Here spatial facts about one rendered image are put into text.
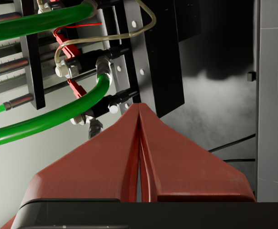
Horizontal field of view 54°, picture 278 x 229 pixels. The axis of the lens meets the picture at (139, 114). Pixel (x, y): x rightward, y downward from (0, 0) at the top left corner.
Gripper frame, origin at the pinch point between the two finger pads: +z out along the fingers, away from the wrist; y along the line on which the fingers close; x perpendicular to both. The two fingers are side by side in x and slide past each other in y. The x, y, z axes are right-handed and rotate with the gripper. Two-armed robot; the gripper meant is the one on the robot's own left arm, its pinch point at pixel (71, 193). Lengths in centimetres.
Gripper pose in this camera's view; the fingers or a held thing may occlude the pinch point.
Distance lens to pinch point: 28.5
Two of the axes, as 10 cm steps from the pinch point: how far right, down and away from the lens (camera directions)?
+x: 9.8, -1.2, -1.4
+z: 0.2, -6.9, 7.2
